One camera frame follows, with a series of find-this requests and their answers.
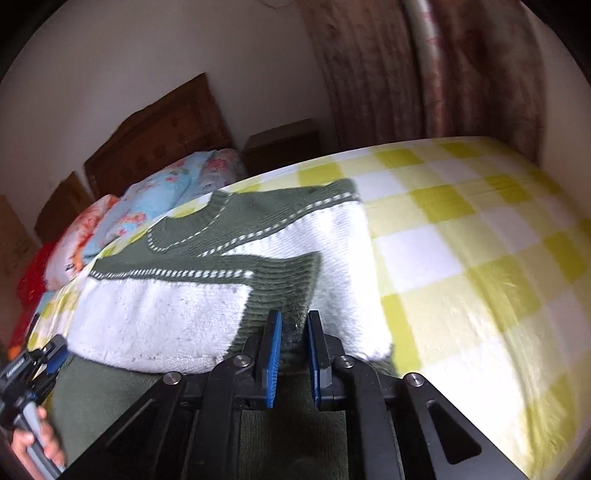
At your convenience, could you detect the person's left hand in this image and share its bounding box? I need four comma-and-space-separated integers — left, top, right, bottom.
11, 406, 66, 468

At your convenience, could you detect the dark wooden nightstand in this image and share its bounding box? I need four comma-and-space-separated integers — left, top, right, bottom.
242, 119, 321, 176

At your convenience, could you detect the blue floral pillow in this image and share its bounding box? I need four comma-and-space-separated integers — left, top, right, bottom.
83, 148, 247, 259

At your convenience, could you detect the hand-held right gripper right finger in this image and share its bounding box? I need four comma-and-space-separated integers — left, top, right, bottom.
307, 310, 532, 480

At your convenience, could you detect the pink floral curtain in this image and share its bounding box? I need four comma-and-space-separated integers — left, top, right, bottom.
298, 0, 550, 162

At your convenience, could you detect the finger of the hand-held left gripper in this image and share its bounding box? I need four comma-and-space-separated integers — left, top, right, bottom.
41, 335, 70, 377

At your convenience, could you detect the large carved wooden headboard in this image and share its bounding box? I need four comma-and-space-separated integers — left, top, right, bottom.
84, 73, 234, 199

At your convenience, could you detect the orange floral pillow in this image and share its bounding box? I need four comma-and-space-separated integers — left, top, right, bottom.
44, 194, 121, 283

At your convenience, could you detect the small wooden headboard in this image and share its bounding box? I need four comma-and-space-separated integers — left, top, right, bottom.
34, 172, 95, 245

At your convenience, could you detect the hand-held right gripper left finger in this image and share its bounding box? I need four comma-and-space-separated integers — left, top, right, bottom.
58, 309, 283, 480

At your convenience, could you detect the yellow and white checked blanket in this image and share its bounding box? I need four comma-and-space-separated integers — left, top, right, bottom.
25, 136, 591, 480

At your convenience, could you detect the green and white knit sweater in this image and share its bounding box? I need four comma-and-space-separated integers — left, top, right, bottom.
48, 179, 402, 480

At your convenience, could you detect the red cloth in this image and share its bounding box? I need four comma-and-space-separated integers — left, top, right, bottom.
9, 242, 58, 342

